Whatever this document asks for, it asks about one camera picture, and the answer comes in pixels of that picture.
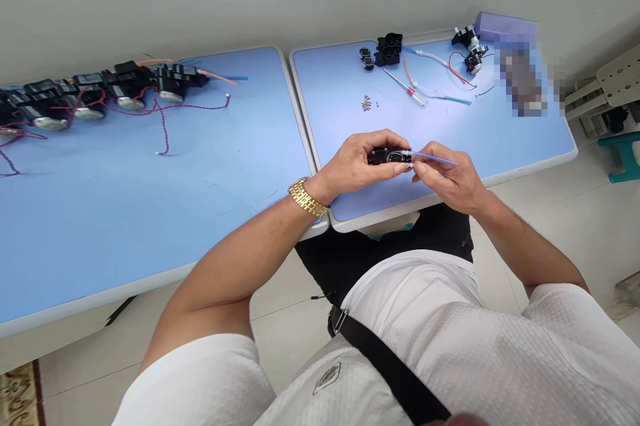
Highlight clear tube with blue end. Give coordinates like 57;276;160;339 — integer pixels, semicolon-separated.
415;85;474;107

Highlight thin red wire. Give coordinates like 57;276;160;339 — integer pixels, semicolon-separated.
447;52;497;100

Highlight person's right hand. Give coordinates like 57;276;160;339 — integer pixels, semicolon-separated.
411;141;495;213

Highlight black plastic pump housing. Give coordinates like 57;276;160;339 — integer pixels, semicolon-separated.
374;33;404;67

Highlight red black twisted wire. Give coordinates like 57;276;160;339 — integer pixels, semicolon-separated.
0;129;49;178
142;94;232;157

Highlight long orange tube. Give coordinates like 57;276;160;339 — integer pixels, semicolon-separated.
133;57;239;87

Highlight white rack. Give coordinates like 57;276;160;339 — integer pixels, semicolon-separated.
563;57;640;139

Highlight short orange tube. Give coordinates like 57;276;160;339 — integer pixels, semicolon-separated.
402;59;427;93

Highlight person's body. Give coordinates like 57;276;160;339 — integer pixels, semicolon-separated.
111;247;640;426

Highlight person's left hand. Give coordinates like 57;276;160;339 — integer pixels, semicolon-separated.
313;129;407;207

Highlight light blue tube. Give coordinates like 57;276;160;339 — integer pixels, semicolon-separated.
405;147;459;167

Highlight purple box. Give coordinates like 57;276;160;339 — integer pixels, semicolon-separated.
474;11;539;49

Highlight clear white tube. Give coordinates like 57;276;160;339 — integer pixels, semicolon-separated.
401;45;479;93

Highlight small black pump unit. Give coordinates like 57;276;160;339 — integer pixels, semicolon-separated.
369;145;415;169

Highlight person's legs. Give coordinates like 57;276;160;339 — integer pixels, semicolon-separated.
294;203;475;308

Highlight screwdriver with red clear handle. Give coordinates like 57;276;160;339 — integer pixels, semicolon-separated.
383;67;431;109

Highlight row of black pump assemblies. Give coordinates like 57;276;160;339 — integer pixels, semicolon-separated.
0;60;211;143

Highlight patterned rug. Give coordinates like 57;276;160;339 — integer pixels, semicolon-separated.
0;357;47;426

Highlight teal stool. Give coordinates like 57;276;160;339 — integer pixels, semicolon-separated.
597;130;640;185

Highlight black pump assembly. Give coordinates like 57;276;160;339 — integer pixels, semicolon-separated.
464;45;491;75
451;25;482;53

